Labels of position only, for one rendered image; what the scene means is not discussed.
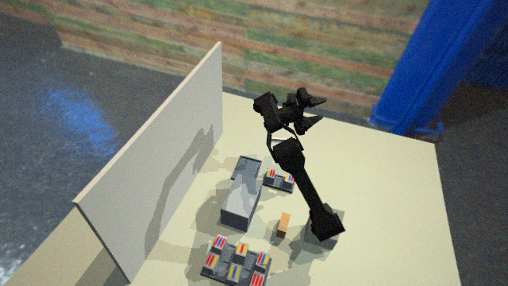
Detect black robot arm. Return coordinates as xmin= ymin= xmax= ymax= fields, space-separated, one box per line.
xmin=253 ymin=91 xmax=346 ymax=242

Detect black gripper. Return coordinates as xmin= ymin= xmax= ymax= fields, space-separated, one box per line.
xmin=280 ymin=87 xmax=327 ymax=136

